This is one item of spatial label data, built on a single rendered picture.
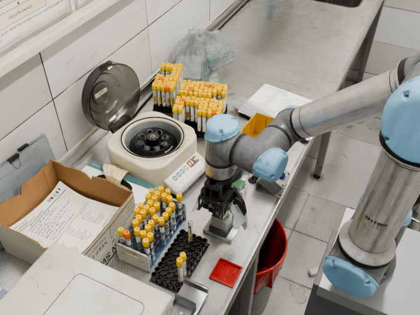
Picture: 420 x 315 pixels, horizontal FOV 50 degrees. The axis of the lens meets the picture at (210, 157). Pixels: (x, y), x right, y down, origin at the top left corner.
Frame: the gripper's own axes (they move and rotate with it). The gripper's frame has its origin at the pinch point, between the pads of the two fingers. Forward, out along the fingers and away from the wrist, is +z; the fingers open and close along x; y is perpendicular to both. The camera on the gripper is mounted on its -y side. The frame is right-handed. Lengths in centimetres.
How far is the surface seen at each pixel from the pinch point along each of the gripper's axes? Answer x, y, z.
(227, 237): 2.9, 2.3, 4.7
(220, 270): 5.8, 12.0, 5.9
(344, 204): 25, -111, 94
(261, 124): -6.3, -44.1, 0.2
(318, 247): 21, -76, 94
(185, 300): 3.8, 26.9, -0.5
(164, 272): -6.7, 20.2, 4.2
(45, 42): -53, -1, -39
